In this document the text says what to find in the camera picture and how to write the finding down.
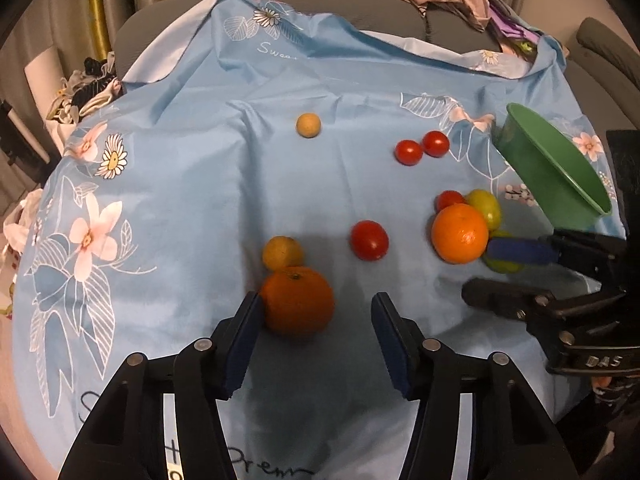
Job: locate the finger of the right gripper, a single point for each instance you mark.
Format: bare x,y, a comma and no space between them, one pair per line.
505,299
522,250

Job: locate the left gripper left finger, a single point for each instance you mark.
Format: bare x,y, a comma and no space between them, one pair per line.
123,436

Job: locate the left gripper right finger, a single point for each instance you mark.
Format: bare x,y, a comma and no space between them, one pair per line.
512,435

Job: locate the yellow-green lemon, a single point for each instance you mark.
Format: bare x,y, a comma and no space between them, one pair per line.
501,266

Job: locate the green plastic bowl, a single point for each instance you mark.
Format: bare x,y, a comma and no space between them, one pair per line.
563,182

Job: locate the orange mandarin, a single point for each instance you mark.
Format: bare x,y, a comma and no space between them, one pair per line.
459,234

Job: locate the green tomato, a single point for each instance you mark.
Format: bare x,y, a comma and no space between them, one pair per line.
487,205

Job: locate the red cherry tomato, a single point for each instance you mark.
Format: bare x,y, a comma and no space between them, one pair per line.
408,152
435,144

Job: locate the large orange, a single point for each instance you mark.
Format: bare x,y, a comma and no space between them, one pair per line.
299,301

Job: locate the small yellow-orange fruit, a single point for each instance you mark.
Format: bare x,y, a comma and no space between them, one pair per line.
281,252

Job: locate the small tan round fruit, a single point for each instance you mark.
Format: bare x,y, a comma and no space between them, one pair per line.
308,125

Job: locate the grey sofa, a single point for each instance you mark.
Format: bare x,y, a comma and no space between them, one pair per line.
215,86

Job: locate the purple garment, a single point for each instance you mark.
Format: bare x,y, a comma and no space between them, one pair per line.
514,35

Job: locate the blue floral cloth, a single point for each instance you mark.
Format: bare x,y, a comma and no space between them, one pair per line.
113,267

